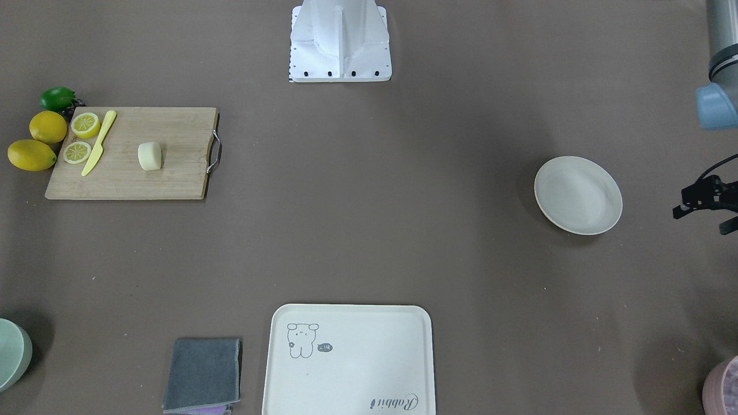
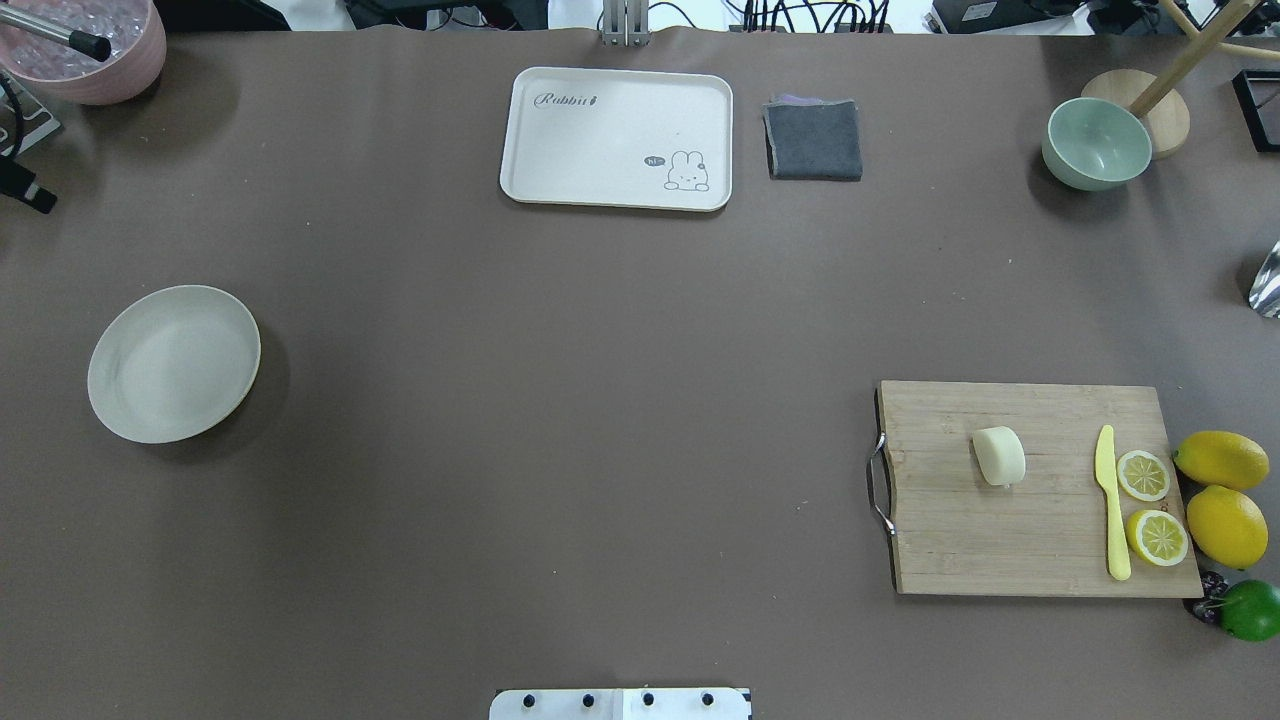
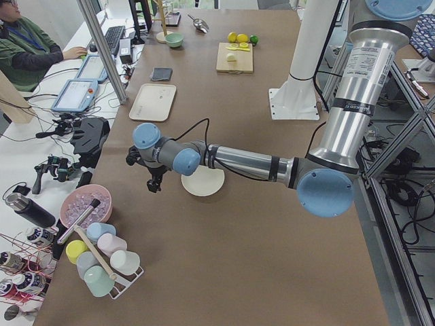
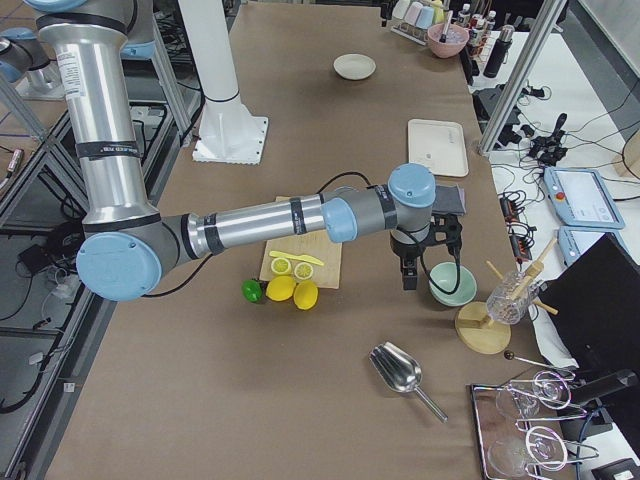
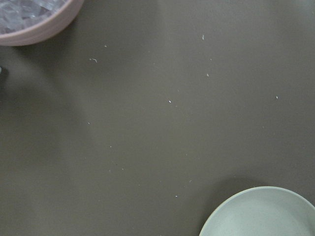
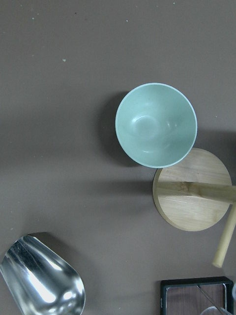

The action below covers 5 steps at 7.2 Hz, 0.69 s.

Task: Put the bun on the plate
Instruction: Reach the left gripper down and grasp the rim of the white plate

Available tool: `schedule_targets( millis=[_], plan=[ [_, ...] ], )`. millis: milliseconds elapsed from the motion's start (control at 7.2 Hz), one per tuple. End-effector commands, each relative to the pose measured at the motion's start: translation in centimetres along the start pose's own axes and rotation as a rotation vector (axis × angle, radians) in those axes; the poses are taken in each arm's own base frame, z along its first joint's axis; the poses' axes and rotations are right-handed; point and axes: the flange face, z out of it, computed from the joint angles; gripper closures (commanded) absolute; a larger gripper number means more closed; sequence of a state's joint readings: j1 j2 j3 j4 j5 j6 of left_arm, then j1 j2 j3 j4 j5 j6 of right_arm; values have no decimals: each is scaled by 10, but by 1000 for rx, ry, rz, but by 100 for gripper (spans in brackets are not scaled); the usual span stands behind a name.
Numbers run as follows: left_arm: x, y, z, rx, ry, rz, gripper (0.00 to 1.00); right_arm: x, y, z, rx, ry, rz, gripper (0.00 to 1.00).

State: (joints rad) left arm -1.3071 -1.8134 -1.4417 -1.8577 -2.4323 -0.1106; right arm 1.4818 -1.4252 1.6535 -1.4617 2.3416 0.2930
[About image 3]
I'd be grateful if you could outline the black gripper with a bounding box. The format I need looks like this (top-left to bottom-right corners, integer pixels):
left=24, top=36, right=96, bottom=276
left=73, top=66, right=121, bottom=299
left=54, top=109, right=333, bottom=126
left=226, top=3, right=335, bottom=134
left=147, top=166, right=167, bottom=193

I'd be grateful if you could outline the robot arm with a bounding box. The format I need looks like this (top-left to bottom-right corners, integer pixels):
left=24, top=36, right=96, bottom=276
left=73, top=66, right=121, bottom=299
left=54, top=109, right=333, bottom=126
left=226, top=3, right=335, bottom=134
left=126, top=1, right=430, bottom=217

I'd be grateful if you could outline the cream rabbit print tray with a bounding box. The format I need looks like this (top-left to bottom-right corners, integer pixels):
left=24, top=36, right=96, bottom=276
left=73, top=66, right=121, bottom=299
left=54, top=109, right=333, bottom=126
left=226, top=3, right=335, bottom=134
left=128, top=84, right=177, bottom=122

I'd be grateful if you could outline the cream round plate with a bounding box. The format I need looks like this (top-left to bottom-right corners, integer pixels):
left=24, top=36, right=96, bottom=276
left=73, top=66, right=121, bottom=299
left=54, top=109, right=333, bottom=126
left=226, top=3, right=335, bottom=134
left=181, top=166, right=225, bottom=197

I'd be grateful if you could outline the blue cup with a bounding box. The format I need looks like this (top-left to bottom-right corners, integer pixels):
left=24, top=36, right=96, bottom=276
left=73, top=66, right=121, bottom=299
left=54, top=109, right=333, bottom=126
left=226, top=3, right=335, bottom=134
left=86, top=222, right=116, bottom=244

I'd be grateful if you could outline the pink cup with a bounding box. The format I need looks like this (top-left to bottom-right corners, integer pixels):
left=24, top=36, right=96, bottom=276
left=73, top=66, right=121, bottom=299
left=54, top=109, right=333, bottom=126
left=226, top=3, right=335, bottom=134
left=97, top=233, right=127, bottom=257

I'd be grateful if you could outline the black gripper stand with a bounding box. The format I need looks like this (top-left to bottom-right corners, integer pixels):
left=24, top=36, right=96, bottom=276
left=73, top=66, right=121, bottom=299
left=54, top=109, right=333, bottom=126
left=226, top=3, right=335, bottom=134
left=70, top=117, right=110, bottom=168

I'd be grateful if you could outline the pink bowl of ice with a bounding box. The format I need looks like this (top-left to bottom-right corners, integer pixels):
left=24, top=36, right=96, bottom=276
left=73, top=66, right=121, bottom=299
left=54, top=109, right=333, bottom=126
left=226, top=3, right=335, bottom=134
left=59, top=184, right=112, bottom=228

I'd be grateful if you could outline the white cup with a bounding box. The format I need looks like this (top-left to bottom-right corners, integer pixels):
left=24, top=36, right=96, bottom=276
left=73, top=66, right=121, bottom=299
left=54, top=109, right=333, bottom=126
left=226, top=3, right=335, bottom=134
left=110, top=250, right=140, bottom=275

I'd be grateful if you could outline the white cup rack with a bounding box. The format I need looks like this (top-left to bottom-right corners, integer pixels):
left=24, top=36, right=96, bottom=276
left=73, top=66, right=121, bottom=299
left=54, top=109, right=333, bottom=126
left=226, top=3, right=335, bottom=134
left=109, top=266, right=145, bottom=300

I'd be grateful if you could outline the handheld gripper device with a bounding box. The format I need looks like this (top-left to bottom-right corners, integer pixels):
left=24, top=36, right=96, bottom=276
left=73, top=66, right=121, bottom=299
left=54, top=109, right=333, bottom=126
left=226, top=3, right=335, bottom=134
left=31, top=156, right=82, bottom=194

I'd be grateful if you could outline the yellow cup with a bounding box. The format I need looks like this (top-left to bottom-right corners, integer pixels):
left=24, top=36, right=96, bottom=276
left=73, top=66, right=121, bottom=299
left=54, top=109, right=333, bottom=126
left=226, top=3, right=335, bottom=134
left=65, top=240, right=88, bottom=265

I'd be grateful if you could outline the grey cup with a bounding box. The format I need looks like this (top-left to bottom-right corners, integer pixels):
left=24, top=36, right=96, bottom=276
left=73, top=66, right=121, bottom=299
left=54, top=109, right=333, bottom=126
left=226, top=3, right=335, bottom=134
left=76, top=251, right=99, bottom=280

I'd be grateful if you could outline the mint green cup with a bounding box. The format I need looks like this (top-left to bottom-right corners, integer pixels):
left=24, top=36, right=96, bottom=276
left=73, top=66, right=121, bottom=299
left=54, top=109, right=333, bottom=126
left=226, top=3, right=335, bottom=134
left=84, top=266, right=115, bottom=297

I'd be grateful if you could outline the grey folded cloth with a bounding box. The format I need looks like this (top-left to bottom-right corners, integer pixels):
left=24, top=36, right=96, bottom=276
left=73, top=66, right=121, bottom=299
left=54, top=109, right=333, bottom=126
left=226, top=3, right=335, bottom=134
left=150, top=67, right=173, bottom=82

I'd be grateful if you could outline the near teach pendant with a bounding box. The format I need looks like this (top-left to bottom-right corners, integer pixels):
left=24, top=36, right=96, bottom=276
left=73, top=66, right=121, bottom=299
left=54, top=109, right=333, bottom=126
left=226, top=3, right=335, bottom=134
left=51, top=79, right=99, bottom=113

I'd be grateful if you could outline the teach pendant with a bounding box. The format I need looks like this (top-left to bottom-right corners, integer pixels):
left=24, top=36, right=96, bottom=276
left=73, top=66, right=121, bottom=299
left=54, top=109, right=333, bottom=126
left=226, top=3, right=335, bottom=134
left=51, top=79, right=99, bottom=113
left=75, top=54, right=108, bottom=83

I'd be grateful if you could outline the far teach pendant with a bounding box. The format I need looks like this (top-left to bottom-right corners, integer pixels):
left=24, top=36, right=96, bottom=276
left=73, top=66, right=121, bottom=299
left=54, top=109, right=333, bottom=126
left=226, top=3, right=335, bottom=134
left=75, top=54, right=108, bottom=83

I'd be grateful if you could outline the black thermos bottle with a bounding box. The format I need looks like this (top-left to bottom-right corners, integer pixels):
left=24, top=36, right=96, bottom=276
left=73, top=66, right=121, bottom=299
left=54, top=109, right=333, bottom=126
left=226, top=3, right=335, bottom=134
left=5, top=192, right=56, bottom=228

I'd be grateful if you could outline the pale green bowl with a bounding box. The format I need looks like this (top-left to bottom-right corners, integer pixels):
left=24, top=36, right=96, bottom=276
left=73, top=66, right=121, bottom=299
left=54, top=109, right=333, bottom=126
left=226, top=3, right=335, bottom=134
left=165, top=33, right=184, bottom=48

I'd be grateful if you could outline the wooden mug tree stand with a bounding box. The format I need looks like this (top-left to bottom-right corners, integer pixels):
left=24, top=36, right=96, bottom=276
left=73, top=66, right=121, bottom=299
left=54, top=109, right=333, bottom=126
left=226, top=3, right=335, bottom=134
left=152, top=0, right=173, bottom=43

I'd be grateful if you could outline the bamboo cutting board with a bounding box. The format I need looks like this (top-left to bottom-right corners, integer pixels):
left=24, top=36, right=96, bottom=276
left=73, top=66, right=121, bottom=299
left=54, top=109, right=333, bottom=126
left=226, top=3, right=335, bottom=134
left=216, top=42, right=254, bottom=73

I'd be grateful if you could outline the black keyboard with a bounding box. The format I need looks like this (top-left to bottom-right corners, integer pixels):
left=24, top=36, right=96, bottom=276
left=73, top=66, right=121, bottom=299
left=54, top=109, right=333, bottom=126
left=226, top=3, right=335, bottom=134
left=105, top=26, right=125, bottom=56

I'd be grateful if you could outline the yellow plastic knife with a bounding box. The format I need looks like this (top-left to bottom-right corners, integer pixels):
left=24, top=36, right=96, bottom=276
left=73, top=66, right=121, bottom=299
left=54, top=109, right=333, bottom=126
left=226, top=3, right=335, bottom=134
left=226, top=47, right=251, bottom=52

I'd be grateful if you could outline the metal ice scoop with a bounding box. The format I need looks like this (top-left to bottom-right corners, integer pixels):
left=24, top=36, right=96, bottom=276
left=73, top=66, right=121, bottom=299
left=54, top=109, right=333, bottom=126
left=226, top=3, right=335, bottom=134
left=188, top=14, right=209, bottom=34

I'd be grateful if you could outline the lower whole lemon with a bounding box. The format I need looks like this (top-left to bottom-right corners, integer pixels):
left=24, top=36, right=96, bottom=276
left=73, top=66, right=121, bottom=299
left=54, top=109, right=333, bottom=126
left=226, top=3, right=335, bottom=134
left=227, top=32, right=237, bottom=43

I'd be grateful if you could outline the whole lemon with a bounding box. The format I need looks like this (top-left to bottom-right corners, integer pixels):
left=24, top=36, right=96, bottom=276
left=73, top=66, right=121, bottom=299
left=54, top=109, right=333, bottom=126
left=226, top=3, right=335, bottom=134
left=236, top=33, right=249, bottom=43
left=227, top=32, right=237, bottom=43

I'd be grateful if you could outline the upper whole lemon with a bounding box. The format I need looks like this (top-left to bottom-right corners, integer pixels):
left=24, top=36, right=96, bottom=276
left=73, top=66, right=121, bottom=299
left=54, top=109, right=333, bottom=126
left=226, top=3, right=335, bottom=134
left=236, top=33, right=249, bottom=43

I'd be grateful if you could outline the green lime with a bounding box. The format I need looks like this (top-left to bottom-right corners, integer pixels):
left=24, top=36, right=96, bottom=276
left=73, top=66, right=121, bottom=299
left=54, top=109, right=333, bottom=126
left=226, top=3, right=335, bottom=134
left=249, top=35, right=259, bottom=46

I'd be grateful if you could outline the seated person green jacket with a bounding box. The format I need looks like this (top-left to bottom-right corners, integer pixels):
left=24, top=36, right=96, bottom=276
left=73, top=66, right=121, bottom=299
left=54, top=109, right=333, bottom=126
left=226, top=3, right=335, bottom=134
left=1, top=1, right=88, bottom=92

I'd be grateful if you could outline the black tray frame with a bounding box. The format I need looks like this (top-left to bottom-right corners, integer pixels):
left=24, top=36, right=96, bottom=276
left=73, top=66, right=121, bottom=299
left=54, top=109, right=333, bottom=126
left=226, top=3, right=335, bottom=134
left=165, top=12, right=181, bottom=27

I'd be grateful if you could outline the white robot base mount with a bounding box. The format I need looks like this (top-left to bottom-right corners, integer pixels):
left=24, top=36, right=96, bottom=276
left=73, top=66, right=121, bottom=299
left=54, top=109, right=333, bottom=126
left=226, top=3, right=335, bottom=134
left=268, top=0, right=341, bottom=120

